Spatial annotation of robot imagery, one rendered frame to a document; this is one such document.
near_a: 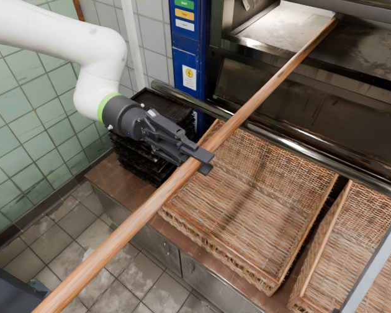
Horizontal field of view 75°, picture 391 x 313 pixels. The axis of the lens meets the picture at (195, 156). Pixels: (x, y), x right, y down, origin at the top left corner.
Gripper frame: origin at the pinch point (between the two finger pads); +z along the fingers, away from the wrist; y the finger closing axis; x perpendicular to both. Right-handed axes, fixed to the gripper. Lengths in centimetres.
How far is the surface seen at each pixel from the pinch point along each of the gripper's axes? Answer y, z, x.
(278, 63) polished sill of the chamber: 3, -6, -55
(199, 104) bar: 1.9, -12.7, -17.8
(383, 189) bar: 2.4, 34.7, -18.3
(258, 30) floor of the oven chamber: 1, -22, -69
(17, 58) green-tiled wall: 20, -119, -12
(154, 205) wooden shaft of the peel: -1.0, 1.2, 14.5
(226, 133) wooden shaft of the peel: -1.1, 1.4, -9.4
